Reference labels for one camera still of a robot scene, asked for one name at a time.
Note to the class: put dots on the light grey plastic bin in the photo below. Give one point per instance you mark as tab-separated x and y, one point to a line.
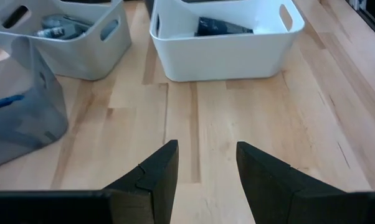
81	59

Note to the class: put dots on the translucent grey plastic bin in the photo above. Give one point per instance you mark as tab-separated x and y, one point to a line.
28	130

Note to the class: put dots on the black tube with pink print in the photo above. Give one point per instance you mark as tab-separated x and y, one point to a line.
221	27

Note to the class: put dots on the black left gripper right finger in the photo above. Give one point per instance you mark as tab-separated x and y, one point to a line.
268	186

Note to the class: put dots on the dark toiletry bottle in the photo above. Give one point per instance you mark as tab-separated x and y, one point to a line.
77	33

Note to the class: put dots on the white plastic bin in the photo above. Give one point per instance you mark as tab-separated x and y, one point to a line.
221	59

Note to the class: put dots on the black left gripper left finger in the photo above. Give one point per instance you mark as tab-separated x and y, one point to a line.
156	186

